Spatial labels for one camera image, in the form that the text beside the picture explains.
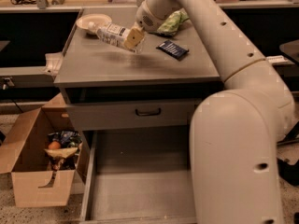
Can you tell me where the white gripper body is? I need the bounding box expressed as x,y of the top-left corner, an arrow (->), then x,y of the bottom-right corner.
135,1 -> 170,32

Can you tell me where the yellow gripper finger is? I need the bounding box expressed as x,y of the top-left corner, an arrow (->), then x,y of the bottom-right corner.
124,28 -> 145,49

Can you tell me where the clear plastic water bottle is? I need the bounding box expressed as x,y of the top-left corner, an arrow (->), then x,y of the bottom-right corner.
88,21 -> 137,53

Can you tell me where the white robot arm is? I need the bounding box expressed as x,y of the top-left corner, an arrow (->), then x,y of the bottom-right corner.
135,0 -> 295,224

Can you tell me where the grey drawer cabinet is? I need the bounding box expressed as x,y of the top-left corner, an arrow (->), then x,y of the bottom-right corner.
53,5 -> 225,147

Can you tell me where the closed grey drawer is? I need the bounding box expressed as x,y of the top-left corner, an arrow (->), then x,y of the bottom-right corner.
66,99 -> 201,131

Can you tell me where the open grey bottom drawer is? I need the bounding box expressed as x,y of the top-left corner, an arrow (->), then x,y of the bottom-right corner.
80,126 -> 196,224

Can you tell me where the green chip bag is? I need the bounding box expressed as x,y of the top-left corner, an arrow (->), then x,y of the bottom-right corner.
156,10 -> 189,36

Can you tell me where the white ceramic bowl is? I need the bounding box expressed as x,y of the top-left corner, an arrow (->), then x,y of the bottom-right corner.
76,14 -> 112,35

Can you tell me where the dark blue snack packet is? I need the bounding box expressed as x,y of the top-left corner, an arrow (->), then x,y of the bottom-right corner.
156,40 -> 189,60

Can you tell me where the blue snack bag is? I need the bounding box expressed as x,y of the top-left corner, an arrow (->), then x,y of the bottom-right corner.
48,130 -> 82,148

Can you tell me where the orange fruit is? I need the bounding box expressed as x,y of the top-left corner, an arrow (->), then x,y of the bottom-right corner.
48,141 -> 61,150

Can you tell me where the white power strip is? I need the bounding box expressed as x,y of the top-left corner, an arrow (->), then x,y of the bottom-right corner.
266,55 -> 286,63

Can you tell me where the yellow snack bag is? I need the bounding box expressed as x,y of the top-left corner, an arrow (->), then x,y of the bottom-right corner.
45,147 -> 78,159

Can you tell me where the cardboard box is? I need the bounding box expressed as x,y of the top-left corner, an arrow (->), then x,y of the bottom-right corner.
0,94 -> 89,207

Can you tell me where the black drawer handle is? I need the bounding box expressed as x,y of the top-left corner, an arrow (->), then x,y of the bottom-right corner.
135,108 -> 162,117

